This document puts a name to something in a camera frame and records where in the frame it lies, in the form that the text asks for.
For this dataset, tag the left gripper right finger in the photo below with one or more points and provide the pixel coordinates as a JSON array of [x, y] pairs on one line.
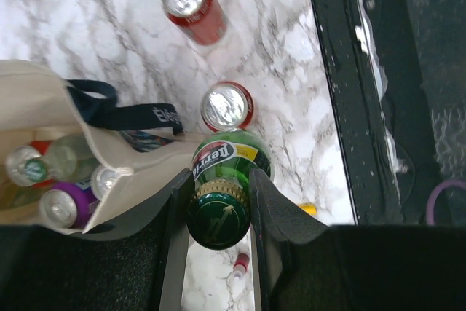
[[301, 264]]

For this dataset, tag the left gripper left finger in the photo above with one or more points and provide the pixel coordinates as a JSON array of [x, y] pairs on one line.
[[135, 261]]

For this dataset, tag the purple soda can front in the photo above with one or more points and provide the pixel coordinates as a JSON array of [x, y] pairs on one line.
[[68, 205]]

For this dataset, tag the purple soda can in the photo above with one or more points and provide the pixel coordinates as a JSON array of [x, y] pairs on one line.
[[100, 182], [68, 205]]

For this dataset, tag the green glass bottle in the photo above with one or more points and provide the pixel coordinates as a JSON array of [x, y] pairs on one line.
[[219, 211]]

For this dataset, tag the clear glass bottle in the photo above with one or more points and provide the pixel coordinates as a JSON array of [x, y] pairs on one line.
[[68, 159], [14, 197]]

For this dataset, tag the red cola can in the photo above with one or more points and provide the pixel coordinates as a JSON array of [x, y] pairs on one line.
[[18, 170]]

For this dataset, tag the cream canvas tote bag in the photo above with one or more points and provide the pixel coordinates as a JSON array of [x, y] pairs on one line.
[[144, 144]]

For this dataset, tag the red soda can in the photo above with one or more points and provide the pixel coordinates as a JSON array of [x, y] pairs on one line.
[[227, 105], [203, 21]]

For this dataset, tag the yellow white marker pen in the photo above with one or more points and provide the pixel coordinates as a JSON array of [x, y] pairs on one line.
[[308, 208]]

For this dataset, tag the small red vial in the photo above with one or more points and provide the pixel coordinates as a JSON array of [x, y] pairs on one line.
[[240, 267]]

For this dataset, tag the red soda can front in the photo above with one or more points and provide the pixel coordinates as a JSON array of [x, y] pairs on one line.
[[227, 105]]

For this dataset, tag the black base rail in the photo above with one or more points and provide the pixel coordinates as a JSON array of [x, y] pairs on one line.
[[382, 116]]

